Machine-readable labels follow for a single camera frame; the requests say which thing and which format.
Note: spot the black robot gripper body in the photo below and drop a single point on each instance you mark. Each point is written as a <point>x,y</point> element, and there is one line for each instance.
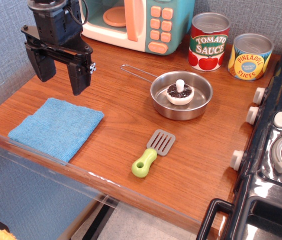
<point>58,31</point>

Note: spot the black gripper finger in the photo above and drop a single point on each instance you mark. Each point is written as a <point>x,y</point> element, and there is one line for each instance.
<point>80,78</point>
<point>42,64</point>

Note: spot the green handled grey spatula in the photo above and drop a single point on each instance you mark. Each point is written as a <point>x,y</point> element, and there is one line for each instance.
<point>159,144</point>

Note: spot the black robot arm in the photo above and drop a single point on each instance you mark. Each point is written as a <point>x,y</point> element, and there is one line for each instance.
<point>48,3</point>

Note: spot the blue cloth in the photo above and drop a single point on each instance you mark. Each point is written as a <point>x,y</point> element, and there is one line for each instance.
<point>57,128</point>

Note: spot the toy microwave oven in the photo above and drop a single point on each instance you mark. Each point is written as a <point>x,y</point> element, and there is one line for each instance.
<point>150,26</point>

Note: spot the small steel frying pan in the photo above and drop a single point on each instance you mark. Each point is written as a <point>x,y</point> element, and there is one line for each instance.
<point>203,92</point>

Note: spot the toy mushroom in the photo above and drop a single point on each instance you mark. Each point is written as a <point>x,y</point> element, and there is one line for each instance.
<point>180,93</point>

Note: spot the clear acrylic barrier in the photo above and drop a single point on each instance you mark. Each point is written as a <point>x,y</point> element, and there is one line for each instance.
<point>38,203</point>

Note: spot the tomato sauce can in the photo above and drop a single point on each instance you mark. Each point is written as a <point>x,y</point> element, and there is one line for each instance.
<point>208,39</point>

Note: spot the pineapple slices can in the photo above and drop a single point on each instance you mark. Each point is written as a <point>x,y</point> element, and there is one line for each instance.
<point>250,56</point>

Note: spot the orange fuzzy object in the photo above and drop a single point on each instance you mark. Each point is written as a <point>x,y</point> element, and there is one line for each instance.
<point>5,235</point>

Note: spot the grey stove knob middle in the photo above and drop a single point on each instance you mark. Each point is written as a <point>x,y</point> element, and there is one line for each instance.
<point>252,114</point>

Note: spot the grey stove knob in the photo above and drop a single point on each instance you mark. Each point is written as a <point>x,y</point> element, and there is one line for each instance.
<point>258,96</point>
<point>236,159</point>
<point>252,114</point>

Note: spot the grey stove knob lower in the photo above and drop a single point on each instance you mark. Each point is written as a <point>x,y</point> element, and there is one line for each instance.
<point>236,159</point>

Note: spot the grey stove knob upper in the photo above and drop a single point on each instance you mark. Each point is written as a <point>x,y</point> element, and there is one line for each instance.
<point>258,96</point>

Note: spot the black toy stove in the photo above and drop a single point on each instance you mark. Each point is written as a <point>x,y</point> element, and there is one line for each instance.
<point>256,211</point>

